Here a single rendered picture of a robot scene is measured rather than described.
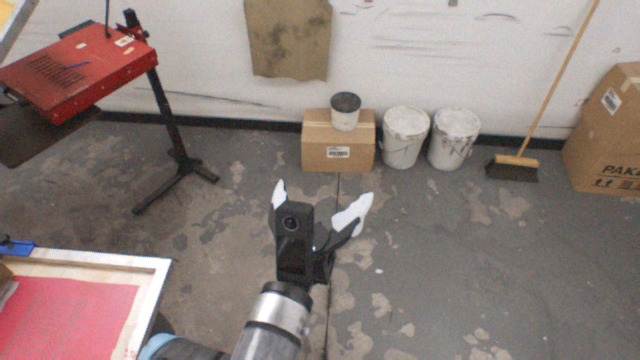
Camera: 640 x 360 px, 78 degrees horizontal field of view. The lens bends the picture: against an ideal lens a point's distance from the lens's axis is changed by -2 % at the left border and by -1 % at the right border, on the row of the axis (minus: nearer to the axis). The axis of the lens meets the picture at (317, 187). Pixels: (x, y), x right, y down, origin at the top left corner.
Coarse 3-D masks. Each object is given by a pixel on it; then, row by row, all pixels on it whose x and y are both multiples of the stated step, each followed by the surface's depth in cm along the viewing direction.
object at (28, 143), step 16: (0, 112) 186; (16, 112) 186; (32, 112) 186; (80, 112) 186; (96, 112) 185; (0, 128) 179; (16, 128) 179; (32, 128) 179; (48, 128) 179; (64, 128) 179; (0, 144) 172; (16, 144) 172; (32, 144) 172; (48, 144) 172; (0, 160) 166; (16, 160) 166
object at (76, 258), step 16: (16, 256) 133; (32, 256) 132; (48, 256) 132; (64, 256) 132; (80, 256) 132; (96, 256) 132; (112, 256) 132; (128, 256) 132; (160, 272) 129; (160, 288) 125; (144, 304) 122; (144, 320) 119; (144, 336) 116; (128, 352) 113
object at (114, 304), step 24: (24, 288) 129; (48, 288) 129; (72, 288) 129; (96, 288) 129; (120, 288) 129; (24, 312) 124; (96, 312) 124; (120, 312) 124; (0, 336) 119; (96, 336) 119
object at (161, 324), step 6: (156, 318) 145; (162, 318) 150; (156, 324) 146; (162, 324) 150; (168, 324) 155; (156, 330) 148; (162, 330) 152; (168, 330) 156; (174, 330) 162; (150, 336) 144
